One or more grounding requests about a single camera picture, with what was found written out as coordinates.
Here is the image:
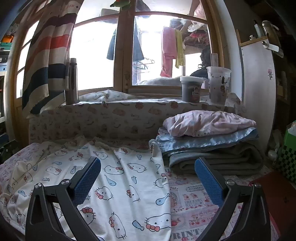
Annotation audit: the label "folded grey blanket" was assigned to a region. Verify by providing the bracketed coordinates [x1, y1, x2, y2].
[169, 142, 264, 175]

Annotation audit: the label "dark red board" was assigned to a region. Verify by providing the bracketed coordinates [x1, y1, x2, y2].
[248, 170, 296, 232]

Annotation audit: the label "striped curtain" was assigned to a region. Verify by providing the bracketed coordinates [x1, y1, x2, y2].
[22, 0, 80, 114]

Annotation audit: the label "white cat print pants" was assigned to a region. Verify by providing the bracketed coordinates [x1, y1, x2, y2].
[0, 137, 173, 241]

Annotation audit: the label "clear plastic bag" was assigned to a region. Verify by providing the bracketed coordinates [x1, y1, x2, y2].
[188, 20, 207, 32]

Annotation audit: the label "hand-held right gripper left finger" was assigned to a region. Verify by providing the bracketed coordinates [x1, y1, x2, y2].
[25, 156, 101, 241]

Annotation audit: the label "folded light blue blanket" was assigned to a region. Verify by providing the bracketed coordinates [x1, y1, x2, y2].
[155, 127, 259, 160]

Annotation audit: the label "wooden window frame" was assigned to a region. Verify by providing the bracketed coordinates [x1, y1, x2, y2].
[5, 0, 232, 139]

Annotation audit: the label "printed plastic cup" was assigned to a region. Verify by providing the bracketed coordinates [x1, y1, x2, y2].
[206, 66, 232, 105]

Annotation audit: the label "bear print headboard cover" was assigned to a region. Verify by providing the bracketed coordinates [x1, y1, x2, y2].
[29, 89, 245, 145]

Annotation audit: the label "hanging pink towel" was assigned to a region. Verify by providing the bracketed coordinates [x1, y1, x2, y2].
[160, 27, 177, 78]

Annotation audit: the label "metal thermos bottle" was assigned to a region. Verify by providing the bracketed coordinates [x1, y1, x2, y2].
[65, 58, 79, 105]

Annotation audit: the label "green checkered box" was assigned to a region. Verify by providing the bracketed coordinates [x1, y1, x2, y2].
[276, 123, 296, 176]

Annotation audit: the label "printed bed sheet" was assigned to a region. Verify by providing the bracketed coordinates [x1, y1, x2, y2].
[0, 130, 280, 241]

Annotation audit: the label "silver door handle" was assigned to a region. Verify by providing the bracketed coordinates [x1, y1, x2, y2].
[261, 40, 284, 58]

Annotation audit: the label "pink printed pillow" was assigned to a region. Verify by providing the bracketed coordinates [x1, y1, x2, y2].
[162, 110, 257, 137]

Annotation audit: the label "dark jar with white lid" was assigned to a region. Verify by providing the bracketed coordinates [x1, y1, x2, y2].
[180, 76, 204, 103]

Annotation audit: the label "green plush toy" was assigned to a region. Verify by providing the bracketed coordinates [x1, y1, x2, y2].
[110, 0, 132, 10]

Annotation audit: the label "hanging dark jacket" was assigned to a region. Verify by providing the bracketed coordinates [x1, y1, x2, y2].
[106, 28, 144, 62]

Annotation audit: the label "metal flask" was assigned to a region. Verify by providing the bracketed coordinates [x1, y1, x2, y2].
[261, 20, 281, 47]

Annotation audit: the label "hanging yellow towel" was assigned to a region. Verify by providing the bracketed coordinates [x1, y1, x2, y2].
[174, 30, 185, 69]

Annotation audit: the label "wire clothes hanger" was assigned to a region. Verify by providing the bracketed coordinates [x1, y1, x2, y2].
[133, 58, 155, 73]

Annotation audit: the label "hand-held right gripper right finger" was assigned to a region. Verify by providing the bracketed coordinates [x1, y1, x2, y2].
[195, 157, 271, 241]

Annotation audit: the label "white cabinet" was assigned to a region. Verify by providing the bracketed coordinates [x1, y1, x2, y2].
[239, 37, 277, 149]

